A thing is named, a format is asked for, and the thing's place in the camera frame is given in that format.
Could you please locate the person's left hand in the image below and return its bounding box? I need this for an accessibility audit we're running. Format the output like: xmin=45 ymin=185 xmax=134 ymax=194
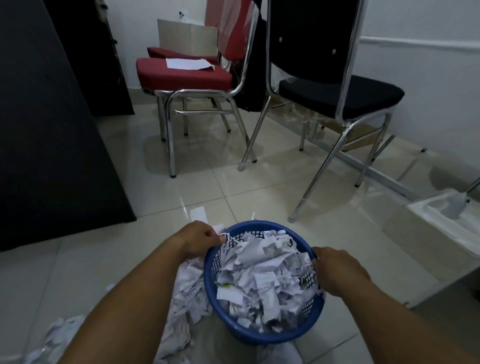
xmin=176 ymin=220 xmax=228 ymax=263

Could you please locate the person's right hand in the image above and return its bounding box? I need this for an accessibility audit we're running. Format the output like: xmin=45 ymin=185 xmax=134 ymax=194
xmin=311 ymin=246 xmax=372 ymax=299

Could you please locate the pile of shredded white paper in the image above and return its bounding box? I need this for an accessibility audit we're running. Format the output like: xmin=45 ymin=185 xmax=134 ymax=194
xmin=22 ymin=258 xmax=301 ymax=364

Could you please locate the blue plastic mesh wastebasket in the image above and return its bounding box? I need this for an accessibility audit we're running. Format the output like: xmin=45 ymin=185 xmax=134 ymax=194
xmin=203 ymin=220 xmax=326 ymax=346

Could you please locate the person's right forearm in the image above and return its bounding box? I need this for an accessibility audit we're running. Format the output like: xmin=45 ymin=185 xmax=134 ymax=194
xmin=337 ymin=275 xmax=480 ymax=364

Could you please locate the person's left forearm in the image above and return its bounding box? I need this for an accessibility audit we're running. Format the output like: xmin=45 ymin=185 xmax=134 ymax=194
xmin=58 ymin=239 xmax=202 ymax=364

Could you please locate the white tiled floor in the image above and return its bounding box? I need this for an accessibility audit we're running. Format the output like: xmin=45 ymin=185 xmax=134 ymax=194
xmin=0 ymin=89 xmax=480 ymax=364

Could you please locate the brown wooden board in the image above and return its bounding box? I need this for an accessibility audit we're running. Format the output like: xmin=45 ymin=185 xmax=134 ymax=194
xmin=318 ymin=119 xmax=380 ymax=153

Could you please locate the red chrome chair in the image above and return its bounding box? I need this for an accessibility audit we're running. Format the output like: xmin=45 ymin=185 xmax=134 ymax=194
xmin=135 ymin=0 xmax=262 ymax=179
xmin=146 ymin=0 xmax=228 ymax=67

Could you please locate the black hanging bag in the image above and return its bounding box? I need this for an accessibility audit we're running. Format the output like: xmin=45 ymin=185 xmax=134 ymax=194
xmin=239 ymin=16 xmax=269 ymax=113

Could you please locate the black chrome chair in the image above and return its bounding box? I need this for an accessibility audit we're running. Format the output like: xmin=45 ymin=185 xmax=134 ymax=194
xmin=238 ymin=0 xmax=406 ymax=224

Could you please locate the black table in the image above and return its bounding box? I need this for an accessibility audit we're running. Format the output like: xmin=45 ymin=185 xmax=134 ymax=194
xmin=0 ymin=0 xmax=138 ymax=253

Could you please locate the beige cardboard box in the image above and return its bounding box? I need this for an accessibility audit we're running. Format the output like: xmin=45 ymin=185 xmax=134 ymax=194
xmin=156 ymin=17 xmax=219 ymax=58

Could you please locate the black cabinet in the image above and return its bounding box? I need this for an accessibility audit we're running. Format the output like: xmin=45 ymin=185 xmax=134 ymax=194
xmin=43 ymin=0 xmax=136 ymax=118

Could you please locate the white wall conduit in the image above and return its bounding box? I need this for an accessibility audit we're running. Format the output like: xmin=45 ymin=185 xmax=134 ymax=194
xmin=358 ymin=36 xmax=480 ymax=53

